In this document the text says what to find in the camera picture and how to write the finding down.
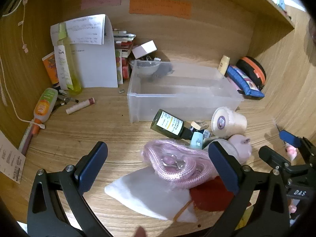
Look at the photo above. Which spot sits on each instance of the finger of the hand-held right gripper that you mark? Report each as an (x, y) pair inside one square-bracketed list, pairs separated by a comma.
[(288, 137), (270, 156)]

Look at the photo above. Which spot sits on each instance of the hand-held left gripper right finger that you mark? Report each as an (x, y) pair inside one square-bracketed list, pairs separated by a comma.
[(222, 167)]

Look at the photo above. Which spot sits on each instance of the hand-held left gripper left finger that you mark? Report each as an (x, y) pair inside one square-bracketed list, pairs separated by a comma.
[(91, 167)]

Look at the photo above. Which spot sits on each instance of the red cloth pouch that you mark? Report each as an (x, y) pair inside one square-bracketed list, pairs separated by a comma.
[(209, 197)]

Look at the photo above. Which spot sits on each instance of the light blue small tube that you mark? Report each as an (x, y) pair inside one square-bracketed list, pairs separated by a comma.
[(196, 140)]

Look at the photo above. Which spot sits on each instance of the white tape roll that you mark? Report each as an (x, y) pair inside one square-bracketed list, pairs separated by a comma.
[(232, 123)]

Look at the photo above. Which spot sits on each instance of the white cloth pouch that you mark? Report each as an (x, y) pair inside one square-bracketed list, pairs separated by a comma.
[(148, 192)]

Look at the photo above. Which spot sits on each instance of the dark green bottle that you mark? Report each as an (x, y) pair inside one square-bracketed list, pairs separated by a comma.
[(167, 124)]

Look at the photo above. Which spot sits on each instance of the clear plastic storage bin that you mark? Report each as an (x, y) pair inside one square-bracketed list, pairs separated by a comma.
[(185, 96)]

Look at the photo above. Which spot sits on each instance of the wooden desktop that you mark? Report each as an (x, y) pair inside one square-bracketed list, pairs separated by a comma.
[(74, 138)]

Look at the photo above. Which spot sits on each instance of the person's right hand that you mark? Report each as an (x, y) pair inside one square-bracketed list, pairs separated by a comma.
[(293, 208)]

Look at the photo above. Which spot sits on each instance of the small pink object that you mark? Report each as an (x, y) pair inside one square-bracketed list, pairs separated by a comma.
[(291, 153)]

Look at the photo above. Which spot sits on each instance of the blue white small packet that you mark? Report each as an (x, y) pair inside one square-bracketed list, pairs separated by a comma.
[(206, 133)]

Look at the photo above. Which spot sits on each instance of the beige eraser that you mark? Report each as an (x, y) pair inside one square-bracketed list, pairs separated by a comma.
[(198, 124)]

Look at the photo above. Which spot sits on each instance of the yellow paper packet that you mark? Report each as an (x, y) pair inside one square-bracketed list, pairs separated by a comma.
[(245, 216)]

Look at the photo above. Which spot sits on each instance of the pink lip balm stick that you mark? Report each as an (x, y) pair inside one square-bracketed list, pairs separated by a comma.
[(79, 105)]

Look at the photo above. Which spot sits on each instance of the red pen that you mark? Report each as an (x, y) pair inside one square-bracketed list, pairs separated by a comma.
[(27, 138)]

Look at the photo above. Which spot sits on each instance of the blue pencil case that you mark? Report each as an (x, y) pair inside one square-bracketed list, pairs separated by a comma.
[(244, 81)]

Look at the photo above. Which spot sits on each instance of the black metal pens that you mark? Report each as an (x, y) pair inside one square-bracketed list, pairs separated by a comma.
[(66, 100)]

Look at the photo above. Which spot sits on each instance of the black orange zip case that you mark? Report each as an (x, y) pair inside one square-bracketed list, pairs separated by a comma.
[(254, 70)]

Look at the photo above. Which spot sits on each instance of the pink flat case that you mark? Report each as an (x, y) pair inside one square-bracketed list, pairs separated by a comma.
[(233, 85)]

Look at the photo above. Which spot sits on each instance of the orange green glue bottle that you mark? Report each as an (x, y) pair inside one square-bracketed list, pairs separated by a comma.
[(44, 106)]

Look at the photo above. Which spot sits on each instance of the printed paper receipt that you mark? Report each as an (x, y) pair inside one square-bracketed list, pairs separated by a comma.
[(9, 158)]

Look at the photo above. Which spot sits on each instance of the yellow spray bottle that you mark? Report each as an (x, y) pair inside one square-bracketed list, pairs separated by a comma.
[(74, 79)]

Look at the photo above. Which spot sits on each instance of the cream tube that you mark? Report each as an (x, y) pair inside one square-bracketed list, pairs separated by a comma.
[(224, 65)]

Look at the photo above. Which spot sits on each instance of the dark round object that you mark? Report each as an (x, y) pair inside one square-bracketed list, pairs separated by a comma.
[(313, 37)]

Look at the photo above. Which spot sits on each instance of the white paper sheets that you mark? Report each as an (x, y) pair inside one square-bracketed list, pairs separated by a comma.
[(98, 64)]

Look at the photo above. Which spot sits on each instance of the orange printed tube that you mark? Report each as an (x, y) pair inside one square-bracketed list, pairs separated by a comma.
[(50, 66)]

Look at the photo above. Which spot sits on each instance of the stack of colourful small boxes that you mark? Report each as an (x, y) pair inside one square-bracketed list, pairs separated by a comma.
[(123, 61)]

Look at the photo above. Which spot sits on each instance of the white cardboard box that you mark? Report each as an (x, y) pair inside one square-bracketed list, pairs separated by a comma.
[(145, 48)]

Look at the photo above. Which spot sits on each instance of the orange sticky note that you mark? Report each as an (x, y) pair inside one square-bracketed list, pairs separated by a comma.
[(160, 8)]

